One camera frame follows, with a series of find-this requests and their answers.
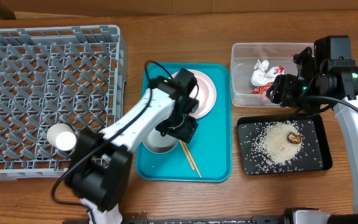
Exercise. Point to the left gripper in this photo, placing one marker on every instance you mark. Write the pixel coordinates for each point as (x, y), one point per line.
(186, 129)

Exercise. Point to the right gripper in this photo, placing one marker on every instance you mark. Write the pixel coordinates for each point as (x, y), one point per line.
(279, 90)

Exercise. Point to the red snack wrapper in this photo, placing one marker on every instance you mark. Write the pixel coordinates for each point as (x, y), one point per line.
(261, 90)

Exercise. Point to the white napkin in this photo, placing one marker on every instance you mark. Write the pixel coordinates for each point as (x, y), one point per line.
(262, 75)

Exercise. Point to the small pink bowl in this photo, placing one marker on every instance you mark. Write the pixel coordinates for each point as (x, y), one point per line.
(200, 92)

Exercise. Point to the pile of white rice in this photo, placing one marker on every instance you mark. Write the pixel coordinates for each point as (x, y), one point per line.
(278, 143)

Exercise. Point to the white paper cup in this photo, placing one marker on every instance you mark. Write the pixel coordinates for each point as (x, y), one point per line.
(61, 136)

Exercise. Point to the brown food piece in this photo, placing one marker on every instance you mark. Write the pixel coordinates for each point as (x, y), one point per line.
(294, 138)

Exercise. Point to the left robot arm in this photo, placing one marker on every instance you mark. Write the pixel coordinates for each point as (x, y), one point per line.
(99, 169)

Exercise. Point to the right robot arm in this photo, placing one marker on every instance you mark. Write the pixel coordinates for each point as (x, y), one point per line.
(327, 78)

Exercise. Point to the grey dishwasher rack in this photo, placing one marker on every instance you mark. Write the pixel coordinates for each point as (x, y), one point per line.
(48, 75)

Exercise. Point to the wooden chopstick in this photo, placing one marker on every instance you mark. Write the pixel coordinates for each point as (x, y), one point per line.
(186, 154)
(193, 161)

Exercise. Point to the teal serving tray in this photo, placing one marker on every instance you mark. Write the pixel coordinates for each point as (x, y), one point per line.
(211, 145)

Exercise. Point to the large pink plate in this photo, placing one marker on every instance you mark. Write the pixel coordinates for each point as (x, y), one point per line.
(210, 101)

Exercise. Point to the clear plastic bin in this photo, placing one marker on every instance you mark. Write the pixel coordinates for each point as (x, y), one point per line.
(243, 59)

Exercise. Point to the black tray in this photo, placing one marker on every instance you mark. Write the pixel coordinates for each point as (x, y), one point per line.
(247, 161)

